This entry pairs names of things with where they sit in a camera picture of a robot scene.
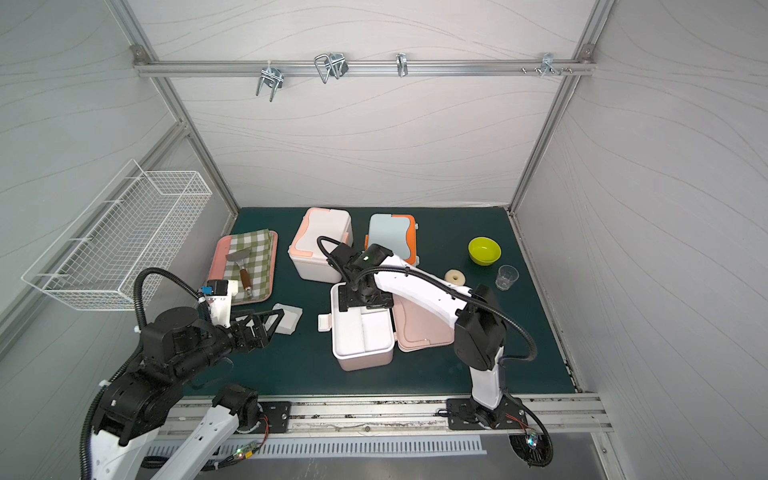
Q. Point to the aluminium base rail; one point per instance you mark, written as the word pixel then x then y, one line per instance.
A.
pixel 414 415

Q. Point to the aluminium crossbar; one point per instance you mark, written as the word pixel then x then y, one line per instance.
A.
pixel 357 68

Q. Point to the green bowl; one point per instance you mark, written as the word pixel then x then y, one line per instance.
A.
pixel 484 251

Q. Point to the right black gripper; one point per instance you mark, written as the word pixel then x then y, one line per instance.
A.
pixel 365 297

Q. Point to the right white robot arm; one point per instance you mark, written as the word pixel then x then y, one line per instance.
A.
pixel 480 333

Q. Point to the blue orange first aid kit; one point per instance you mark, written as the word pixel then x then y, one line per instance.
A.
pixel 397 232

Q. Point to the pink first aid kit box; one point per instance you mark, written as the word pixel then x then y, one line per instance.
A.
pixel 414 327

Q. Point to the green checkered cloth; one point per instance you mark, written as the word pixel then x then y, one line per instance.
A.
pixel 255 258

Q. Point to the spatula with wooden handle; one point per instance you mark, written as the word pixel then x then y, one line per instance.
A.
pixel 240 260

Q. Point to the pink tray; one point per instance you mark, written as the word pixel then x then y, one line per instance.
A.
pixel 210 270

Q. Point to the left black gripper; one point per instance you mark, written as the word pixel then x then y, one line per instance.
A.
pixel 241 333

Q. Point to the clear plastic cup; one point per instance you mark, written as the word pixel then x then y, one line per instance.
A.
pixel 507 276

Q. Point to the white wire basket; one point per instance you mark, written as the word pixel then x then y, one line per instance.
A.
pixel 140 219

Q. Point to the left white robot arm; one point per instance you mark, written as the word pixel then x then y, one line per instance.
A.
pixel 131 406

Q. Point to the white gauze packet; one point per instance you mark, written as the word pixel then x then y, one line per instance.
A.
pixel 288 322

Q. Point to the white kit tray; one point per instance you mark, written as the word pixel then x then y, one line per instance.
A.
pixel 360 332

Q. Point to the metal hook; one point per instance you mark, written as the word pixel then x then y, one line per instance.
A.
pixel 547 67
pixel 270 80
pixel 401 65
pixel 331 65

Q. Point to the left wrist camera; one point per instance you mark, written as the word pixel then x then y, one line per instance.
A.
pixel 219 300

